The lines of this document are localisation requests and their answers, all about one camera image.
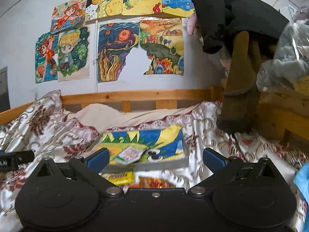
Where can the floral satin bedspread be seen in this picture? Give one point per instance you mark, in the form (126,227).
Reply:
(45,129)

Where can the yellow snack packet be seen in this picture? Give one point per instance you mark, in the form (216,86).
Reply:
(121,178)

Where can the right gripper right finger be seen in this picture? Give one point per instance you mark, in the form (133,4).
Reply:
(224,171)

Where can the blond boy drawing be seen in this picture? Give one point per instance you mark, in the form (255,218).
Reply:
(73,50)

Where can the blue plastic bag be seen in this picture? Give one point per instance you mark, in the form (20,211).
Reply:
(301,180)

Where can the wooden bed frame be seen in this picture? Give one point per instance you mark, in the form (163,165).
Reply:
(278,116)

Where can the orange red snack bag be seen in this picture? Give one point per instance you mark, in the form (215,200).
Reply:
(152,183)

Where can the grey door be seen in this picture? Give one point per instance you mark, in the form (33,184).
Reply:
(4,95)

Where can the landscape fields drawing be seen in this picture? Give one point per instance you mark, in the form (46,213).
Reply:
(162,39)

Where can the white green pouch snack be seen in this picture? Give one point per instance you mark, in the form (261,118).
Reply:
(129,155)

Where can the starry swirl drawing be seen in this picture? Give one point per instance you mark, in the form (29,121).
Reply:
(115,42)

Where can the anime girl orange drawing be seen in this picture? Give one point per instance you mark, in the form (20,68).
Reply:
(45,60)

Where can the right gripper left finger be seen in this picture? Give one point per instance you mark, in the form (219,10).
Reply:
(88,169)

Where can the grey tray with colourful liner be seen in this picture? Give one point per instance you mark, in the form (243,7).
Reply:
(166,149)

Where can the olive brown hanging trousers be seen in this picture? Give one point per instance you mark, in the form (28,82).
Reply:
(241,95)

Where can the cream pillow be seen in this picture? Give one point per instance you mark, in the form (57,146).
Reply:
(103,117)

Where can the clear plastic bag of clothes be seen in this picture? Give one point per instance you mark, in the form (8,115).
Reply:
(289,67)

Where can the black hanging garment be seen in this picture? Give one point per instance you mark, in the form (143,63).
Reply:
(222,20)

